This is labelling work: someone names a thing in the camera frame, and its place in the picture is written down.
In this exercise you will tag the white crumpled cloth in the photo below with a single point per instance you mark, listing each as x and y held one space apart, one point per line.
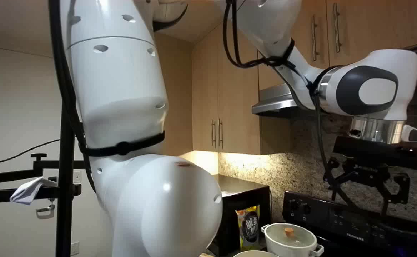
27 191

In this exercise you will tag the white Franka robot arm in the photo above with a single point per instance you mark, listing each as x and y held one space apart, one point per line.
117 72

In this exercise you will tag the yellow black snack bag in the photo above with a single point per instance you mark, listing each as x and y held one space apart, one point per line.
249 229

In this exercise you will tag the stainless steel range hood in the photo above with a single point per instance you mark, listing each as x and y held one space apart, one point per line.
275 102

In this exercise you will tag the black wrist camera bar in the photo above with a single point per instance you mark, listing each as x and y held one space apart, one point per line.
384 153

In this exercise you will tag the black camera stand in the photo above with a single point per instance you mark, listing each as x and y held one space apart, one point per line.
66 191

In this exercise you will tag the black microwave oven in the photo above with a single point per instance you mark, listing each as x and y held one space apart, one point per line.
230 201

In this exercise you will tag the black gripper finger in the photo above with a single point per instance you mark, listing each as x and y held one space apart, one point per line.
402 188
337 172

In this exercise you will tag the wood cabinet over hood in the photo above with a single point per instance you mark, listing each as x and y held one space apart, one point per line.
384 24

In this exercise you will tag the long wood wall cabinet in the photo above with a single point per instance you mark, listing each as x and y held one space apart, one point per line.
237 105

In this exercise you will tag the white bowl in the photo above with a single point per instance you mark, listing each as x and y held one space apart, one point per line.
253 253

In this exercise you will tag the black electric stove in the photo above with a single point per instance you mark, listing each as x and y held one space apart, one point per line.
360 229

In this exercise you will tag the white pot lid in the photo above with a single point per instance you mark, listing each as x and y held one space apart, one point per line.
289 233

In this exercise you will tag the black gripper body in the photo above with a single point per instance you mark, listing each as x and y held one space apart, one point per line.
367 175

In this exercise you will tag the white cooking pot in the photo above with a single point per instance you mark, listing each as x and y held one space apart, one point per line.
285 248

